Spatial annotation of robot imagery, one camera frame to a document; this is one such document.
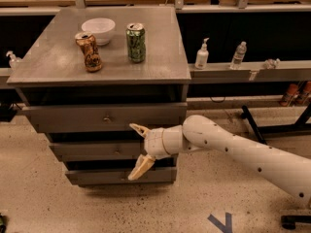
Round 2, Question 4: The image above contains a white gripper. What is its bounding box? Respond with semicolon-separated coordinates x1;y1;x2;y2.
127;123;185;181

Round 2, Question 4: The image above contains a grey drawer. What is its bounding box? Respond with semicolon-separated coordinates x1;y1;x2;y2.
50;140;146;162
65;167;177;186
22;103;187;133

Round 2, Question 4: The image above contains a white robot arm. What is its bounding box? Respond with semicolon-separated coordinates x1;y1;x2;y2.
128;115;311;206

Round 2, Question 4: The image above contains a grey top drawer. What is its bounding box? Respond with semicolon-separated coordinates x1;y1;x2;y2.
22;103;187;133

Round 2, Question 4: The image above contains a grey bottom drawer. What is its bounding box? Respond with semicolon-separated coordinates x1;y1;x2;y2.
65;167;177;186

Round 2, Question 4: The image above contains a grey drawer cabinet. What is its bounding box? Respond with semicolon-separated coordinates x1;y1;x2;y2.
8;7;190;186

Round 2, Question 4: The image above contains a white pump bottle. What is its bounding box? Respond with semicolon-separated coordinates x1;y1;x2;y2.
194;38;209;69

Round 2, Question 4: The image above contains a black stand leg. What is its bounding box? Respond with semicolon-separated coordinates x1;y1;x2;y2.
241;105;266;144

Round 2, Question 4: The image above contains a green soda can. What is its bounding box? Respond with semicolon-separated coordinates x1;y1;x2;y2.
125;22;146;63

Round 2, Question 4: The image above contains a crushed brown soda can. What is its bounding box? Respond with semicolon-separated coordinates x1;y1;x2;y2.
75;31;102;73

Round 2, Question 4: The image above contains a white bowl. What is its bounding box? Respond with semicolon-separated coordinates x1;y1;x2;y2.
82;17;116;46

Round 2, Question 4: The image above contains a crumpled plastic wrap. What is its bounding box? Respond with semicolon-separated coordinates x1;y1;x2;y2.
263;58;281;69

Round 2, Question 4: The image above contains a clear pump bottle left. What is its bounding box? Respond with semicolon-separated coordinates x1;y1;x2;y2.
6;50;21;69

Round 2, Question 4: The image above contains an orange spray bottle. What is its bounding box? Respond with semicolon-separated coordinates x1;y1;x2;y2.
279;83;298;106

